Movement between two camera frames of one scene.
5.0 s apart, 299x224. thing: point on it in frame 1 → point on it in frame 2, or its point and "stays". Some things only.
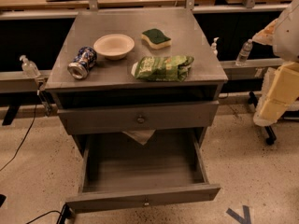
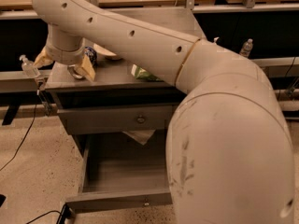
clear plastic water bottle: x=245 y=53 stays
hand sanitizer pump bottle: x=29 y=68 stays
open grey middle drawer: x=166 y=168 stays
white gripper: x=287 y=36 → x=64 y=57
